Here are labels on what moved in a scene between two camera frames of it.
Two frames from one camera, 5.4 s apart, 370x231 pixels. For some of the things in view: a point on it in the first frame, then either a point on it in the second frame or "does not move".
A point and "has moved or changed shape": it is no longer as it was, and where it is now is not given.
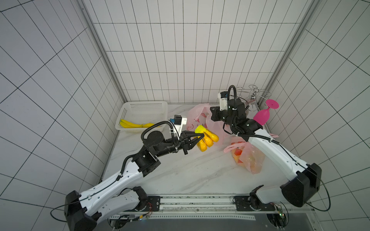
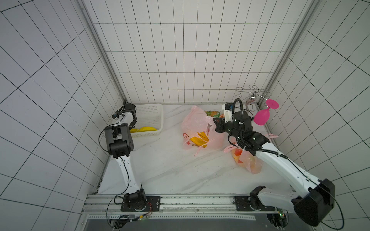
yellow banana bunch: [208, 140] has moved or changed shape
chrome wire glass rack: [253, 92] does not move
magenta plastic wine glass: [262, 116] does not move
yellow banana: [126, 124] has moved or changed shape
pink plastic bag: [200, 115] has moved or changed shape
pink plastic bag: [246, 154] does not move
